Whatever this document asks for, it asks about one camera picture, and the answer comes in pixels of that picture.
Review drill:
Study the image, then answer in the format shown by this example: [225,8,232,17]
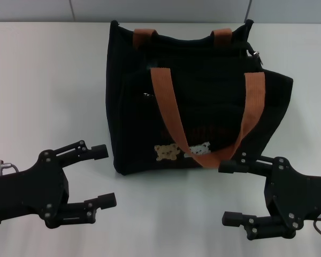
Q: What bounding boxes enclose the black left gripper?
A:
[0,139,118,229]

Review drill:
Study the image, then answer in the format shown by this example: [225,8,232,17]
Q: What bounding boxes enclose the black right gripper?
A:
[218,151,321,241]

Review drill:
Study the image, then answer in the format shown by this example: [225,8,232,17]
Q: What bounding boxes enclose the black food bag orange straps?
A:
[106,19,294,176]

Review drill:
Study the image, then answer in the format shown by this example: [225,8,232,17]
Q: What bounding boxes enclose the silver zipper pull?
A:
[250,49,265,69]

